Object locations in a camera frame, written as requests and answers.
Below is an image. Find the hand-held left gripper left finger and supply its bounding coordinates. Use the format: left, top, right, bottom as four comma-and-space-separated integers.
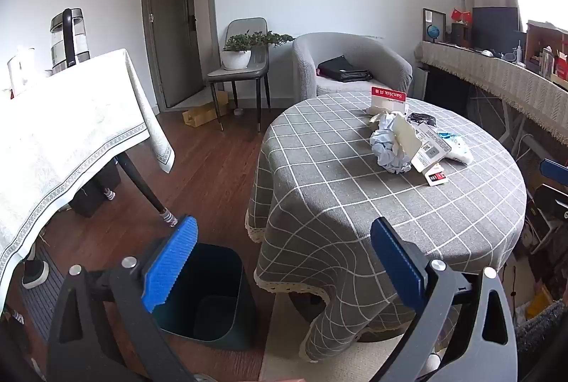
47, 215, 200, 382

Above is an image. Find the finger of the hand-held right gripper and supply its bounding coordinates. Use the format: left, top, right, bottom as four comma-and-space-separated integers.
540, 158, 568, 180

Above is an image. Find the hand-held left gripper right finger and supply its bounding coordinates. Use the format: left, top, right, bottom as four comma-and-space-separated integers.
370, 216, 518, 382

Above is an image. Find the dark green trash bin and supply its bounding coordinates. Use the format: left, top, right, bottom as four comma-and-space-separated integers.
153, 242, 244, 351

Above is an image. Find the grey checked tablecloth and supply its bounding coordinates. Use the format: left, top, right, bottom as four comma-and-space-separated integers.
245, 92, 529, 362

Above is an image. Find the white blue plastic packet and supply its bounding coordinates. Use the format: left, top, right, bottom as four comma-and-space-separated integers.
437, 131, 474, 166

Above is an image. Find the small red black card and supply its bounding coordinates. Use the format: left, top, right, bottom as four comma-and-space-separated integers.
425, 164, 448, 187

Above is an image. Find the white paper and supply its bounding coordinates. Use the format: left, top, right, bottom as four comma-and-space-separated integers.
370, 111, 413, 175

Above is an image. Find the white printed tag card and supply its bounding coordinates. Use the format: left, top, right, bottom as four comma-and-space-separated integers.
410, 124, 452, 172

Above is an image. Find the beige cardboard piece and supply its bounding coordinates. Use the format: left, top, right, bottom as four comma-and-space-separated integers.
393, 114, 422, 154

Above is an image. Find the black silver wrapper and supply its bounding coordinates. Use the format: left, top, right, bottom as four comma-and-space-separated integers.
407, 112, 438, 129

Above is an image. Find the red white card package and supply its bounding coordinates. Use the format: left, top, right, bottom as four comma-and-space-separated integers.
366, 87, 408, 117

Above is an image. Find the dark table leg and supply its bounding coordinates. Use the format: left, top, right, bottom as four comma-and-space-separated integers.
116, 151, 178, 227

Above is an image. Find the black box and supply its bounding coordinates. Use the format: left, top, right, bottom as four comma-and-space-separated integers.
71, 162, 121, 218

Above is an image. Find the beige lace desk cloth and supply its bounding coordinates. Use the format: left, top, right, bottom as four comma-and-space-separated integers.
419, 40, 568, 144

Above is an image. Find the open cardboard box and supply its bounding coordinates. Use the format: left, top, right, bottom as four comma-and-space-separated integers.
526, 21, 568, 79

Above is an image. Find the black white shoe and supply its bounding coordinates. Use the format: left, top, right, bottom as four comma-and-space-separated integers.
22, 258, 50, 290

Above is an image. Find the dark striped floor mat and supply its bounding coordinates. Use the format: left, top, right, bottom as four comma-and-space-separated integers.
18, 247, 67, 343

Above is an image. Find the flat cardboard box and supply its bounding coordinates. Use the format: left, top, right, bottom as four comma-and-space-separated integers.
183, 92, 230, 128

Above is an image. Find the black monitor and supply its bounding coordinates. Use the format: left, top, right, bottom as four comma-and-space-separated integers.
471, 6, 520, 50

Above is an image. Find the grey fleece clothing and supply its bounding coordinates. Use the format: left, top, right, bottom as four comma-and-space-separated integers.
515, 300, 568, 358

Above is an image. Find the dark brown wooden box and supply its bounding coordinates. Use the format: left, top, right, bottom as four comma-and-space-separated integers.
452, 23, 471, 48

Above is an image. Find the white patterned tablecloth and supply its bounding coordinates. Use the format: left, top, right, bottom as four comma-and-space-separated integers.
0, 49, 176, 289

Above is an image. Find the black handbag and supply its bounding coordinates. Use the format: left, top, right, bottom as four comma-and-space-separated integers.
316, 55, 374, 82

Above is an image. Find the potted plant in white pot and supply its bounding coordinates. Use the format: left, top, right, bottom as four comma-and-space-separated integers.
221, 31, 296, 71

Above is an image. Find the grey armchair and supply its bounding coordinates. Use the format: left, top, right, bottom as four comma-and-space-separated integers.
292, 33, 413, 103

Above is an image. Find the grey door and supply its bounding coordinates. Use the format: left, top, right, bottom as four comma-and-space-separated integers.
146, 0, 196, 108

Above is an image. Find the grey dining chair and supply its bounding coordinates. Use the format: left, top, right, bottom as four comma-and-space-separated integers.
208, 17, 272, 133

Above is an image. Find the glass electric kettle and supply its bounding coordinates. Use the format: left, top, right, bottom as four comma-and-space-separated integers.
50, 8, 92, 75

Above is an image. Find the white desk frame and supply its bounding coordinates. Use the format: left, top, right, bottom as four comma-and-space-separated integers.
470, 85, 547, 156

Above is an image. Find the dark picture frame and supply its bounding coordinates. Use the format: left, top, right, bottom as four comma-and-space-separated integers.
421, 8, 447, 44

